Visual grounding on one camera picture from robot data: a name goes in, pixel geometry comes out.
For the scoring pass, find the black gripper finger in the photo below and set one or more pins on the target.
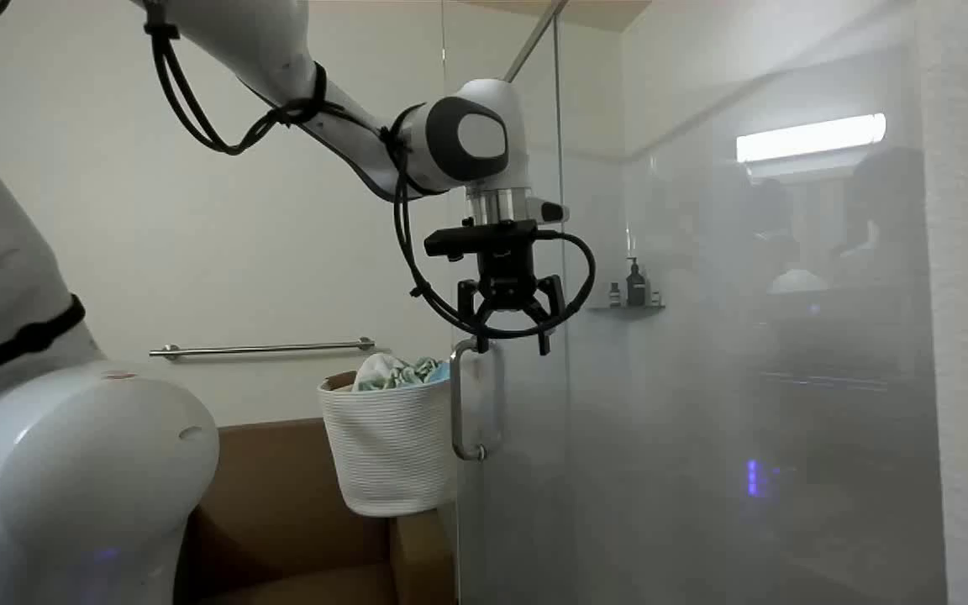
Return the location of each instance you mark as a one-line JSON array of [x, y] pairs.
[[471, 316], [543, 324]]

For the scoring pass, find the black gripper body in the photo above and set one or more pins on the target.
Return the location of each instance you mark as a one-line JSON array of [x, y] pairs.
[[501, 264]]

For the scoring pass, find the frosted glass shower door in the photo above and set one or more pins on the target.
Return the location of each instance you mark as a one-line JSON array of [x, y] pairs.
[[552, 448]]

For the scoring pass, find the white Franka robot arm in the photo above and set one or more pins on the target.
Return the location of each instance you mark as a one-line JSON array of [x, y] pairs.
[[67, 471]]

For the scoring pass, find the glass shower shelf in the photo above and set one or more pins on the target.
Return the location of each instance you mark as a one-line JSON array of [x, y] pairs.
[[625, 309]]

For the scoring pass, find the small dark bottle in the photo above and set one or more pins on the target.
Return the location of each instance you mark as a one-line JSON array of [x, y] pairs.
[[617, 295]]

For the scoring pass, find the colourful patterned cloth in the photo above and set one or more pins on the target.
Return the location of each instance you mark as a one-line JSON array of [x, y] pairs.
[[395, 371]]

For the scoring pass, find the dark tall bottle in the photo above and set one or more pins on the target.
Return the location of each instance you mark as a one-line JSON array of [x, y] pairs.
[[637, 284]]

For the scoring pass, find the white fabric basket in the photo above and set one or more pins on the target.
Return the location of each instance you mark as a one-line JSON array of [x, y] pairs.
[[387, 448]]

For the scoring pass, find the chrome towel bar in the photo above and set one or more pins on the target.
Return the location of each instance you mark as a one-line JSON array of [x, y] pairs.
[[260, 351]]

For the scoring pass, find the metal support bar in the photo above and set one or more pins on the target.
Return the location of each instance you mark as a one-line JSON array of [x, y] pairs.
[[536, 38]]

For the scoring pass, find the fixed frosted glass panel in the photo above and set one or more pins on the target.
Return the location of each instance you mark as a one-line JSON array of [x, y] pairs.
[[797, 390]]

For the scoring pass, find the brown wooden cabinet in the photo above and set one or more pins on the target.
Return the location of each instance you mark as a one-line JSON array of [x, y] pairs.
[[283, 517]]

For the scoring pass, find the bright rectangular light fixture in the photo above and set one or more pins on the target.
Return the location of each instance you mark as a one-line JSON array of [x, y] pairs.
[[809, 138]]

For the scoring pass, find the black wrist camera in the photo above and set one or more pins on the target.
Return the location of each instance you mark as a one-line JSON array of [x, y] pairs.
[[471, 239]]

